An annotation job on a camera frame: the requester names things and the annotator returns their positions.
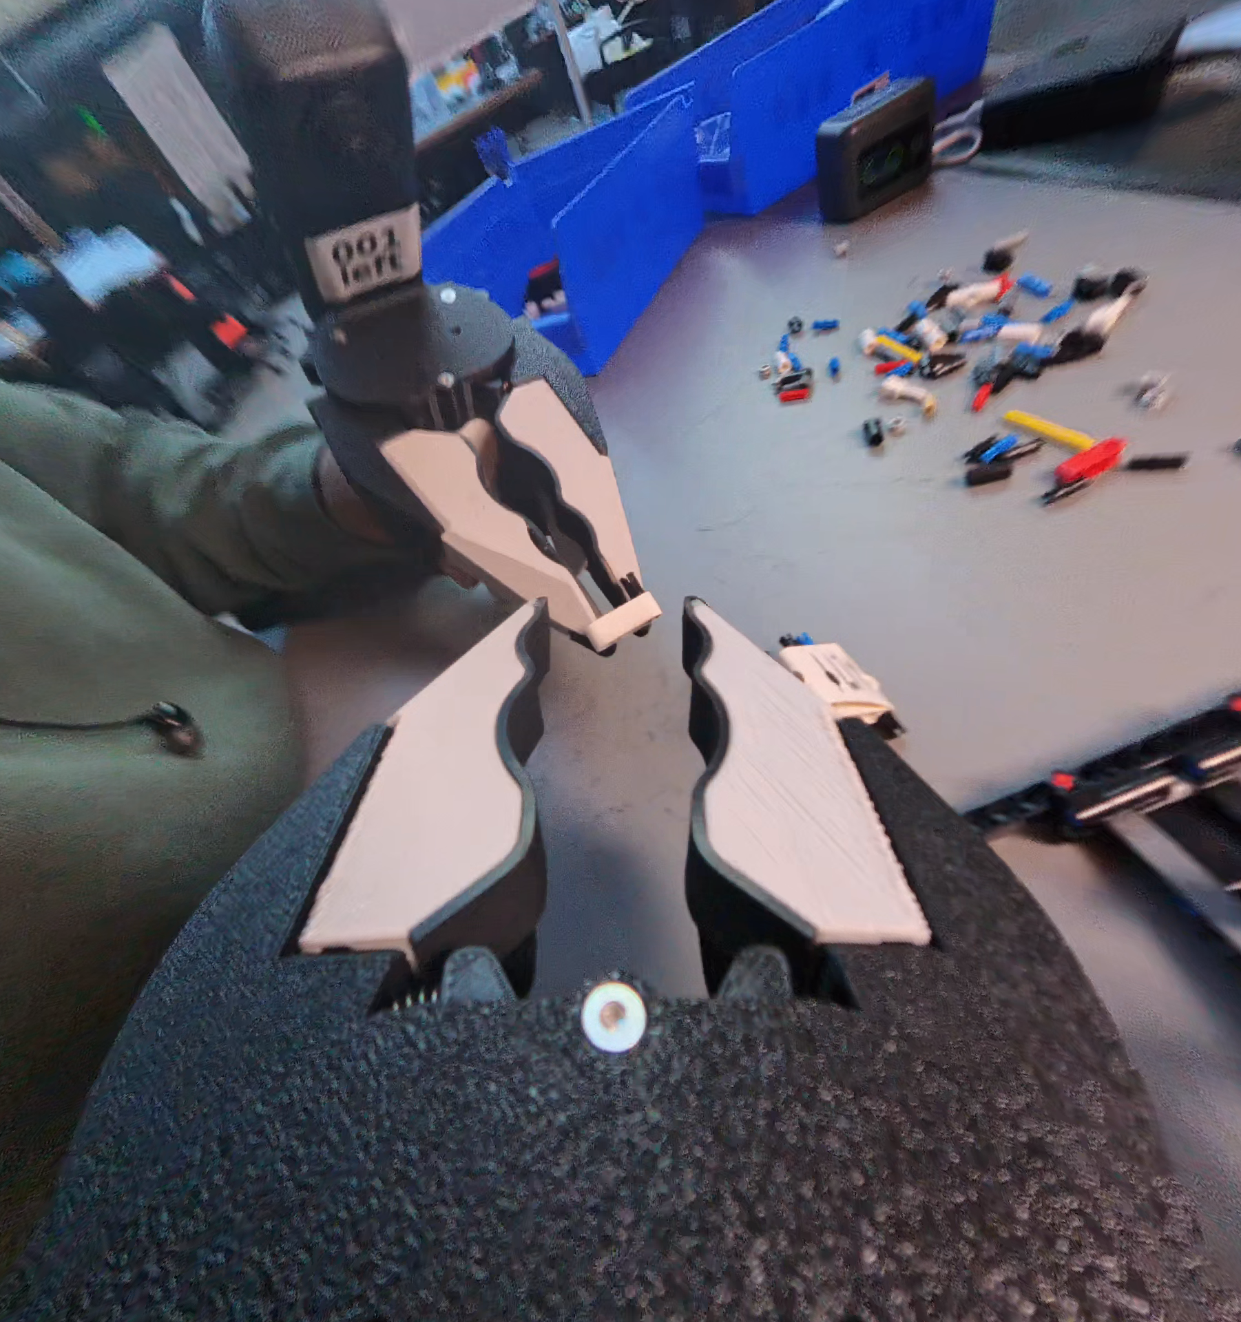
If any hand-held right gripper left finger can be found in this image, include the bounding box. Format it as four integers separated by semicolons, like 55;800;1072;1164
294;599;553;972

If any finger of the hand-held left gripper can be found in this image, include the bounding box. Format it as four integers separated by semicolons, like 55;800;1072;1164
379;420;617;646
492;379;663;632

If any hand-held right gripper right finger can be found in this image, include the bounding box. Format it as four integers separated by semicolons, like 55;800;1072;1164
682;599;933;957

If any red white black brick subassembly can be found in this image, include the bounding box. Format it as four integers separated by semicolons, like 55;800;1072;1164
775;631;906;742

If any pile of small toy bricks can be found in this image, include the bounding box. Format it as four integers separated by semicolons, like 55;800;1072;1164
755;232;1189;508

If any grey desk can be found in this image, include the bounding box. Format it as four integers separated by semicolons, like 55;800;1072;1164
280;126;1241;1282

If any person's left hand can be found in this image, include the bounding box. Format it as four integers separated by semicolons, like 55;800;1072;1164
315;446;446;555

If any blue plastic bin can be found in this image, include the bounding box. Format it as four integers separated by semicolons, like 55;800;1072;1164
418;87;708;380
620;0;997;218

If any partly built toy brick vehicle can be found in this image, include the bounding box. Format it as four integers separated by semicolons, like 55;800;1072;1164
961;682;1241;931

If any black box device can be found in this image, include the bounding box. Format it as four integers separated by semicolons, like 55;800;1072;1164
812;77;937;225

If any black power adapter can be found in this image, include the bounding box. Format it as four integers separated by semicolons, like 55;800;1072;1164
978;17;1183;150

